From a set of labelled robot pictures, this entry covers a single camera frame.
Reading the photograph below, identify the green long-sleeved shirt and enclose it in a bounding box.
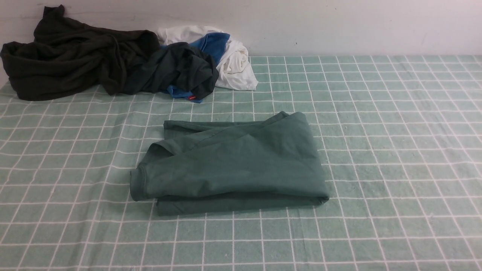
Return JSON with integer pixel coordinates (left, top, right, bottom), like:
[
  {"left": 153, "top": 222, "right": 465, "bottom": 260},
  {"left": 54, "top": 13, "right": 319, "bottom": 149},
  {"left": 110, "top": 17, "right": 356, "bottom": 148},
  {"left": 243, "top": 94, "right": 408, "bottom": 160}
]
[{"left": 130, "top": 111, "right": 330, "bottom": 216}]

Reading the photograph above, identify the blue garment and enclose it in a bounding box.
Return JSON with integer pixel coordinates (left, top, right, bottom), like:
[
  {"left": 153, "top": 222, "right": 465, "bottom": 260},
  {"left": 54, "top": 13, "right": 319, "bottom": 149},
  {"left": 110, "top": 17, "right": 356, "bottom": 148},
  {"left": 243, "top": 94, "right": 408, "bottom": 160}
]
[{"left": 161, "top": 32, "right": 230, "bottom": 103}]

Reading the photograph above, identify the green checkered tablecloth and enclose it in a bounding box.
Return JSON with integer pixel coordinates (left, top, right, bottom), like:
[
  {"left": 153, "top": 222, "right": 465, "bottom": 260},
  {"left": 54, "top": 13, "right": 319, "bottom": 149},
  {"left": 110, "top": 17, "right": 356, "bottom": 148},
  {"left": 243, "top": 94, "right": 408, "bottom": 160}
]
[{"left": 0, "top": 55, "right": 482, "bottom": 271}]

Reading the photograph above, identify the dark green crumpled garment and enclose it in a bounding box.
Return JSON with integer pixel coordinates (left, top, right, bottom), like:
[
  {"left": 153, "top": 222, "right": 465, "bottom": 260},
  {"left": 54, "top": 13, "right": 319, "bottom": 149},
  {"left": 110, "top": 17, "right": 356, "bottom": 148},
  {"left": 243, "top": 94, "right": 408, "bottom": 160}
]
[{"left": 121, "top": 42, "right": 219, "bottom": 99}]

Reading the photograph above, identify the dark brown crumpled garment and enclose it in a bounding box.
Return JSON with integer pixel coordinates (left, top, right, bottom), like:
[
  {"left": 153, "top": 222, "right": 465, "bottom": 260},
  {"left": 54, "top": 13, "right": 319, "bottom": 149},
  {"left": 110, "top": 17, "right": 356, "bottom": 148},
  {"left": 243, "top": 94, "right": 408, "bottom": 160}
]
[{"left": 1, "top": 5, "right": 160, "bottom": 101}]

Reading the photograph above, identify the white garment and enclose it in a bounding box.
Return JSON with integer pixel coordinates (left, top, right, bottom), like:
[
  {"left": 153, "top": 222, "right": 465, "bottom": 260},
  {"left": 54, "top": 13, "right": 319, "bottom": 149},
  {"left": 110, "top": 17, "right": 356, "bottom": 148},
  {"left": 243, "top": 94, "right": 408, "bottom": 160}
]
[{"left": 157, "top": 25, "right": 258, "bottom": 91}]

